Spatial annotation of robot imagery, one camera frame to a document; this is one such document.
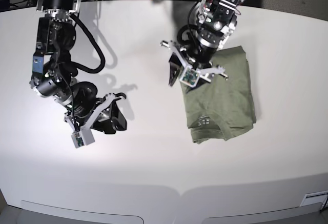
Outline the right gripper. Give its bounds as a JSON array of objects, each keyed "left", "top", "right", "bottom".
[{"left": 64, "top": 85, "right": 127, "bottom": 135}]

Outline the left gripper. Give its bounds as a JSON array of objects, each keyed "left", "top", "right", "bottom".
[{"left": 160, "top": 40, "right": 228, "bottom": 86}]

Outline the green T-shirt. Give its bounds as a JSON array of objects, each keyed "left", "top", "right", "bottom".
[{"left": 181, "top": 46, "right": 256, "bottom": 144}]

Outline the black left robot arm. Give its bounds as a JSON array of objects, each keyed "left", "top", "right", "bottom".
[{"left": 160, "top": 0, "right": 246, "bottom": 89}]

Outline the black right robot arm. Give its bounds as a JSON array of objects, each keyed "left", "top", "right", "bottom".
[{"left": 30, "top": 0, "right": 127, "bottom": 134}]

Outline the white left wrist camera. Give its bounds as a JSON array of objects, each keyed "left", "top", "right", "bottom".
[{"left": 179, "top": 66, "right": 200, "bottom": 88}]

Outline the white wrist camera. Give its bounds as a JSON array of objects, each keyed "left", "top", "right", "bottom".
[
  {"left": 71, "top": 129, "right": 95, "bottom": 148},
  {"left": 179, "top": 66, "right": 200, "bottom": 88}
]

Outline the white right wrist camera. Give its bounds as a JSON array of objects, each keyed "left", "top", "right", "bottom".
[{"left": 71, "top": 129, "right": 95, "bottom": 148}]

